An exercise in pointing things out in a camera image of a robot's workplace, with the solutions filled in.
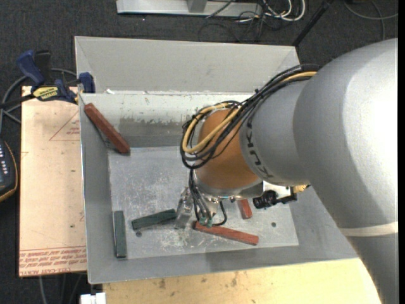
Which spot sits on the brown cardboard board red print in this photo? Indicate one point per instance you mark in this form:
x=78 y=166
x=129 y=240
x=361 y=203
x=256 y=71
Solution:
x=50 y=182

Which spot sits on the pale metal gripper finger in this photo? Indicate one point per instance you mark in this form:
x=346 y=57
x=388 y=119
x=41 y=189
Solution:
x=183 y=218
x=186 y=196

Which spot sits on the red-brown flat block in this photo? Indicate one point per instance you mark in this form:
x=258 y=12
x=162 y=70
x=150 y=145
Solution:
x=245 y=209
x=107 y=128
x=228 y=233

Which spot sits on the grey metal bin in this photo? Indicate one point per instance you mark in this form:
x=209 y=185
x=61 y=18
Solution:
x=148 y=182

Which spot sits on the dark green flat block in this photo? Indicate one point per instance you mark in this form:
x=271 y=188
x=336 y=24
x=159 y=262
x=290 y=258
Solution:
x=153 y=219
x=120 y=234

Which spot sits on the black cylinder on white bracket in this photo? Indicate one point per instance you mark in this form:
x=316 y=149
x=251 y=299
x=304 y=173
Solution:
x=265 y=199

